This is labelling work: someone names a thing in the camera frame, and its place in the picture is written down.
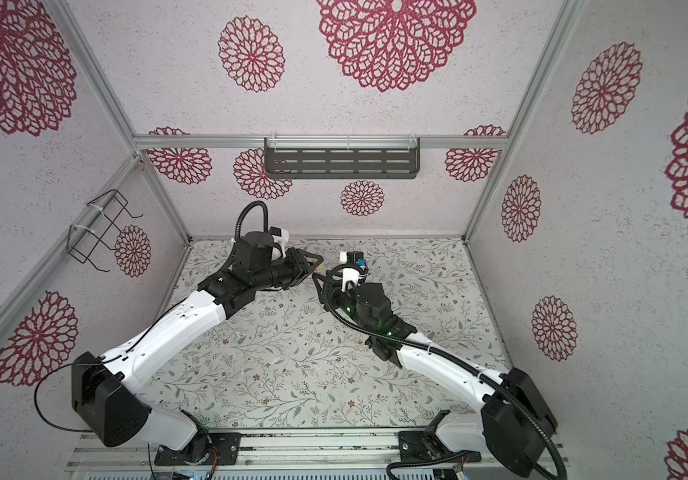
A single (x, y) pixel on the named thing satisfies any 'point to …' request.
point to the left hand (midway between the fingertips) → (320, 264)
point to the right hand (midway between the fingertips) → (319, 270)
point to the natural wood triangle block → (319, 271)
